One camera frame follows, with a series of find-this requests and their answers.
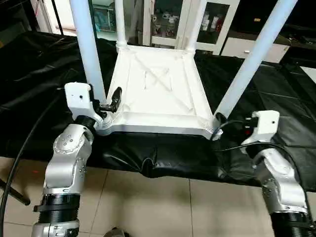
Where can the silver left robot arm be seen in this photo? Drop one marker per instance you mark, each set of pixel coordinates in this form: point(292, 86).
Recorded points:
point(69, 163)

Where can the white drawer unit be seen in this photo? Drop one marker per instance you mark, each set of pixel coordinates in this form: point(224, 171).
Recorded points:
point(247, 49)

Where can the black table mat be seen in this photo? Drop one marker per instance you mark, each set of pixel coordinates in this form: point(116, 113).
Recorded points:
point(39, 98)

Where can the white plastic table top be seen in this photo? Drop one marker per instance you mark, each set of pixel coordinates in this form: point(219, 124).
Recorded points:
point(158, 98)

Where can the white glass door cabinet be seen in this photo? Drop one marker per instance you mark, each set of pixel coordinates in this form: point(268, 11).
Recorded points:
point(168, 24)

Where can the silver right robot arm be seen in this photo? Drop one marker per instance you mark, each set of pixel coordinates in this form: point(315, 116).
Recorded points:
point(276, 182)

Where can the teal plastic stool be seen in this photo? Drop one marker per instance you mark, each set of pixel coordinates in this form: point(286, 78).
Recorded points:
point(104, 19)

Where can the black metal table frame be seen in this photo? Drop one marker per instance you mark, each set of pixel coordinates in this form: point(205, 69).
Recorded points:
point(15, 190)

